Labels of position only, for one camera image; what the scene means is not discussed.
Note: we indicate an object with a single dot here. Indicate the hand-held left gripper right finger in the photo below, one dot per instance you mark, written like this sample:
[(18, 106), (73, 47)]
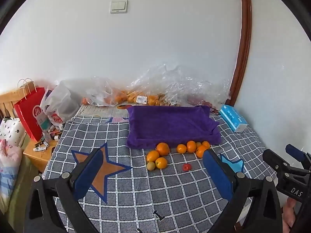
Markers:
[(218, 174)]

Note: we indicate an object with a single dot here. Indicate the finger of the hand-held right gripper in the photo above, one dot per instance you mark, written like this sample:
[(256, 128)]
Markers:
[(296, 153), (275, 162)]

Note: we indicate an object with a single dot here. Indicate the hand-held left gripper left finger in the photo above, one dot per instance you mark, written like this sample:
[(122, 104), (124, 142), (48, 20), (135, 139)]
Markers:
[(90, 172)]

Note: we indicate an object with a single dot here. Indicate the small red fruit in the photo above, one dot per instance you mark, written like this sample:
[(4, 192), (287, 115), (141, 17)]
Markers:
[(186, 167)]

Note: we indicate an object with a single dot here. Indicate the small mandarin orange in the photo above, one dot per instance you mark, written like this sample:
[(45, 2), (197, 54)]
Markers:
[(206, 144), (181, 148), (191, 146)]

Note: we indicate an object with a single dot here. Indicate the small yellow-green fruit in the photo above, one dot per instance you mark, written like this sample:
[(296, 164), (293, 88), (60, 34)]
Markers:
[(151, 166)]

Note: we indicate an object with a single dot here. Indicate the large orange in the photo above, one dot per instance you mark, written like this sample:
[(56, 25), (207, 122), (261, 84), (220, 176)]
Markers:
[(162, 148)]

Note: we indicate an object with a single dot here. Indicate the purple towel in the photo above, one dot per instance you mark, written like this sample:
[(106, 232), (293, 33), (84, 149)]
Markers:
[(170, 123)]

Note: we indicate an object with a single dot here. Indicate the clear bag of red fruits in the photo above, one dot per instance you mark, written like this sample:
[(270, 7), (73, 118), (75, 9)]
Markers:
[(209, 89)]

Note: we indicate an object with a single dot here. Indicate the person's right hand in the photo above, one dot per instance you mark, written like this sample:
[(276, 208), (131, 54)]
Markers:
[(289, 213)]

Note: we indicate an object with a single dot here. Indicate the wooden nightstand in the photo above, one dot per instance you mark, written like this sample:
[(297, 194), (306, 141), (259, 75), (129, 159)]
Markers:
[(36, 159)]

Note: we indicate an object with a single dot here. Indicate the grey checked star blanket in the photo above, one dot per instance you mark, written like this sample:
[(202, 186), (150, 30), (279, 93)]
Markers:
[(145, 187)]

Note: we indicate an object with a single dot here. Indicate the blue tissue pack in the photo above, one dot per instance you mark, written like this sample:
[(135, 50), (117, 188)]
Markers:
[(233, 117)]

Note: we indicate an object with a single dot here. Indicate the small black dumbbell-shaped object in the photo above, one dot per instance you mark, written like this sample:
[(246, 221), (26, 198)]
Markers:
[(158, 215)]

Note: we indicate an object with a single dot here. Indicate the green bedsheet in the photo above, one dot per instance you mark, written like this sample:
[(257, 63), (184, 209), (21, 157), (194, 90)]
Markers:
[(19, 194)]

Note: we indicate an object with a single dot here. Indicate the white plastic shopping bag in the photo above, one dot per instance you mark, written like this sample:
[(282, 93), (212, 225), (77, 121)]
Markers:
[(60, 102)]

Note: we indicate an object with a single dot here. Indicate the red paper shopping bag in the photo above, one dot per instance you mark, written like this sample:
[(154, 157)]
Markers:
[(29, 116)]

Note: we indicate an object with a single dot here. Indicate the pink quilted cloth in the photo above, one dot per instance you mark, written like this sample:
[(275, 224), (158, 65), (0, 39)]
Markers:
[(7, 160)]

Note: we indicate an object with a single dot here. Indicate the clear bag of longans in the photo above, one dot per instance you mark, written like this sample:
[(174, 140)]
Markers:
[(175, 94)]

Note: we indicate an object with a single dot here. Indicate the white floral cloth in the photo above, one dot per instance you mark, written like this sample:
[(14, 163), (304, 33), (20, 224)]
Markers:
[(9, 128)]

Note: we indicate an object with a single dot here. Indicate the labelled clear bag of kumquats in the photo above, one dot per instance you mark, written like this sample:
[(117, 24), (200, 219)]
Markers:
[(143, 87)]

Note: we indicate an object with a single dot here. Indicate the wooden headboard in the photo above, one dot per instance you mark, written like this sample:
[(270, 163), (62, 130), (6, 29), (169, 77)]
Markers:
[(9, 97)]

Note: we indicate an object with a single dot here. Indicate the brown wooden door frame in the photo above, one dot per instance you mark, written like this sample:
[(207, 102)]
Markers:
[(244, 41)]

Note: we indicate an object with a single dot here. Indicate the white wall light switch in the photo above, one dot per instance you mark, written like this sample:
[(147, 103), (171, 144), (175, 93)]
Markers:
[(118, 6)]

